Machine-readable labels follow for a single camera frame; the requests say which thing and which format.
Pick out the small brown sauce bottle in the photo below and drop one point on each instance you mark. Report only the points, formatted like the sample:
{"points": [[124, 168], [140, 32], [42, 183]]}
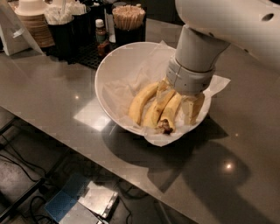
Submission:
{"points": [[101, 38]]}

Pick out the blue perforated box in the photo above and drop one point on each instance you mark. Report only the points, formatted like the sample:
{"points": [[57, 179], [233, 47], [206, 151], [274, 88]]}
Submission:
{"points": [[63, 201]]}

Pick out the black rubber mat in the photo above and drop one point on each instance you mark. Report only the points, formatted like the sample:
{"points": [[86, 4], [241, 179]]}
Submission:
{"points": [[86, 56]]}

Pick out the silver metal box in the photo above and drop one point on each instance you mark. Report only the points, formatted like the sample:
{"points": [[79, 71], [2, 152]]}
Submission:
{"points": [[98, 199]]}

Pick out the white bowl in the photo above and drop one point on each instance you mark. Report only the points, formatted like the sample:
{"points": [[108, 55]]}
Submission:
{"points": [[123, 73]]}

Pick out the black rear container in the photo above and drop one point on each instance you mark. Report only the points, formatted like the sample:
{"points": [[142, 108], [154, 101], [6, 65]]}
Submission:
{"points": [[84, 24]]}

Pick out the yellow banana brown end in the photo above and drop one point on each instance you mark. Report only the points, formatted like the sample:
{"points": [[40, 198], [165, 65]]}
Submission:
{"points": [[166, 122]]}

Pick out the white parchment paper liner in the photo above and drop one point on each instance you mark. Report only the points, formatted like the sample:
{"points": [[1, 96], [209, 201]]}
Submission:
{"points": [[217, 84]]}

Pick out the black cup of wooden stirrers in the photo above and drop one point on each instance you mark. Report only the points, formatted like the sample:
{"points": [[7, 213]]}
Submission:
{"points": [[129, 23]]}

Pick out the black metal frame bar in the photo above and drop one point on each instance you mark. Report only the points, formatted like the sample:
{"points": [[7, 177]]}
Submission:
{"points": [[15, 205]]}

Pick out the black cup of white packets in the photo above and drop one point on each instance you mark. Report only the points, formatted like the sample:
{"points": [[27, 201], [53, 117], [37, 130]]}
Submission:
{"points": [[60, 23]]}

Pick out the white paper bag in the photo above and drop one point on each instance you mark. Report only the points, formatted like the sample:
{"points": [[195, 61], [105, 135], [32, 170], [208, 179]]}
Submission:
{"points": [[14, 35]]}

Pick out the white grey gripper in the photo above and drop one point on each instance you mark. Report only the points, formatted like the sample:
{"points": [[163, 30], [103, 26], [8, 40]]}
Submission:
{"points": [[189, 79]]}

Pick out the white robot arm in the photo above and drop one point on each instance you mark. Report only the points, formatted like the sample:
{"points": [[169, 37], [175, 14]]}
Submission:
{"points": [[210, 26]]}

